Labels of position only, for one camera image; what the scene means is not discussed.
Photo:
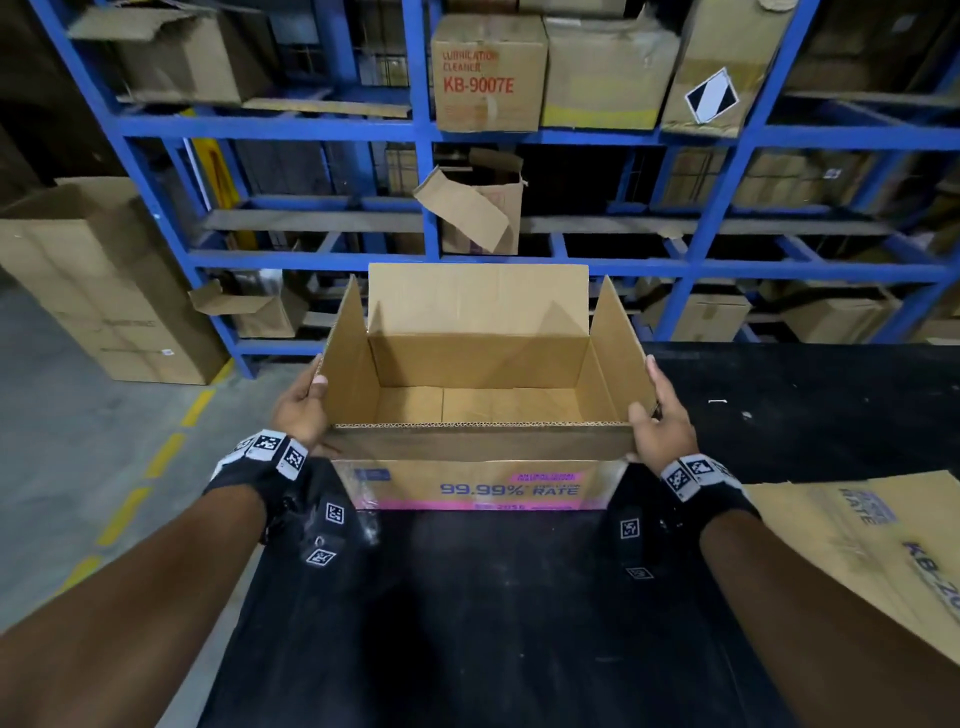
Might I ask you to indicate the yellow rack guard post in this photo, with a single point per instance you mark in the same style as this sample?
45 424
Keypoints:
214 187

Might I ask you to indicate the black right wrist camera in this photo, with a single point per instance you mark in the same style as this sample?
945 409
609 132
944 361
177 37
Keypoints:
631 536

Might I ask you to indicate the plain shelf cardboard box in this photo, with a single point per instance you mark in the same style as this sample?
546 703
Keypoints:
187 60

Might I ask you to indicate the right wristband with marker tags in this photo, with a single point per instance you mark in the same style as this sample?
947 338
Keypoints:
712 487

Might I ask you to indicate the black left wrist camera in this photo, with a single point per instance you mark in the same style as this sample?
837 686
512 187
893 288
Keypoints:
330 525

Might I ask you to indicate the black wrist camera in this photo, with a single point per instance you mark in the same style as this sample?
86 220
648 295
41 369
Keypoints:
631 536
330 525

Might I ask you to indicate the left wristband with marker tags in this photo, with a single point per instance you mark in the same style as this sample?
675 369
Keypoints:
255 465

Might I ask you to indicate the person's left forearm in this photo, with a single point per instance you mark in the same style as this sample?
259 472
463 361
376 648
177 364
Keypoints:
127 615

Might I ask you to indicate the person's right forearm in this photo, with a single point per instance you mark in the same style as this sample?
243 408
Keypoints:
825 622

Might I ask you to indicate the closed brown cardboard box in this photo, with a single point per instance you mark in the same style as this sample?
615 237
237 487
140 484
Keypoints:
705 319

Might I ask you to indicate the person's right hand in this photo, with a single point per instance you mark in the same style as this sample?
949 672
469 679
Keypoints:
667 439

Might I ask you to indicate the stack of shelved brown boxes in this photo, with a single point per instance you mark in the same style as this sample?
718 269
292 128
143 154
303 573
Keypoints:
772 180

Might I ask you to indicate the tall brown cardboard box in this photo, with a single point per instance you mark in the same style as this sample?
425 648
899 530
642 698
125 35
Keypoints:
97 285

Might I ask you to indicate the person's left hand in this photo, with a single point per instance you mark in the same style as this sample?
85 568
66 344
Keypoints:
304 412

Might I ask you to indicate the wooden shelf plank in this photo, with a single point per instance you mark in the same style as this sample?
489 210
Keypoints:
315 221

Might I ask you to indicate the cardboard box with yellow band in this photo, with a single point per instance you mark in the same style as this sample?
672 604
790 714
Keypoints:
607 75

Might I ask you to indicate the torn box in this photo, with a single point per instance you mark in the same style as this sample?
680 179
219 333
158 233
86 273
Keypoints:
480 217

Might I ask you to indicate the small box low shelf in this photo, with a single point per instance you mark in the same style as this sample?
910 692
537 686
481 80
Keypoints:
262 319

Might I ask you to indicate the stack of warehouse boxes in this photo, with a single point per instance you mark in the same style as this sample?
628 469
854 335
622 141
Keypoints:
45 97

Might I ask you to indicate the pink-striped cardboard box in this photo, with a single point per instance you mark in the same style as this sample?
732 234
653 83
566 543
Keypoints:
480 360

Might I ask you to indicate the wristband with marker tags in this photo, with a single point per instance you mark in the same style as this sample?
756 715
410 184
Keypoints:
255 465
712 487

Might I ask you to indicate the thin shelf board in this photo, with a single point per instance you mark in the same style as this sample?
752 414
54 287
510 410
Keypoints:
330 107

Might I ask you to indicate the blue metal storage rack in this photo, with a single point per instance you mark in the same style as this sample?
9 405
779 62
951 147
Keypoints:
300 126

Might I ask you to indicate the wide brown cardboard box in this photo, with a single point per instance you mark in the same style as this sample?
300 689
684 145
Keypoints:
840 319

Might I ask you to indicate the cardboard box with red print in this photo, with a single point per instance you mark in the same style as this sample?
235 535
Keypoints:
487 75

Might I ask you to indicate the cardboard sheet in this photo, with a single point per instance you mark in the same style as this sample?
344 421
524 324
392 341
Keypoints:
847 540

